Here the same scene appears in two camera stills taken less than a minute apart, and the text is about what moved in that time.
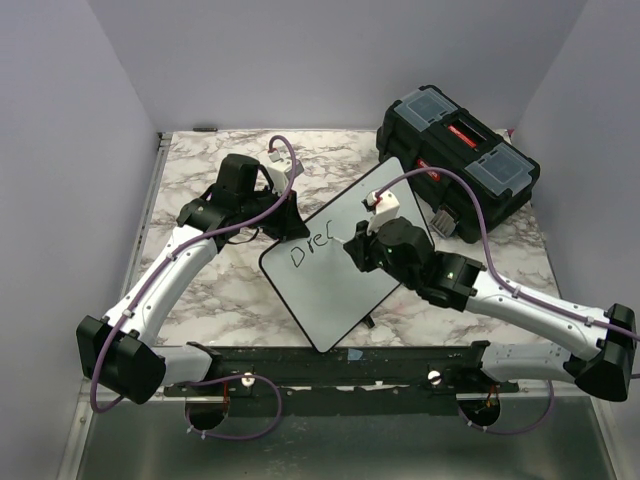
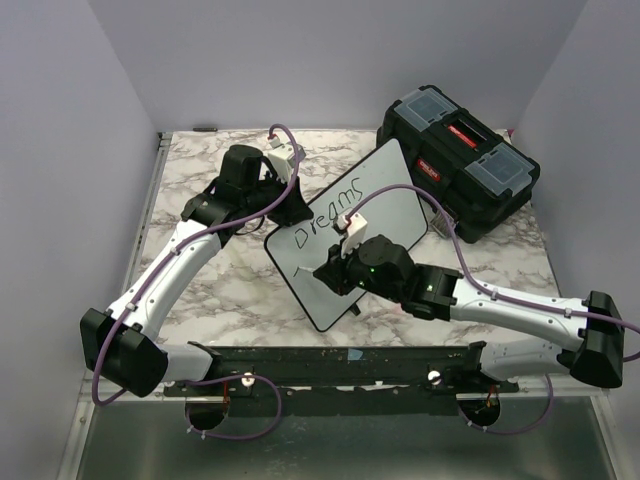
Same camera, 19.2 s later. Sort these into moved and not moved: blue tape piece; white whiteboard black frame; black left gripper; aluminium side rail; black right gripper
Moved: black right gripper; white whiteboard black frame; black left gripper
Not moved: blue tape piece; aluminium side rail
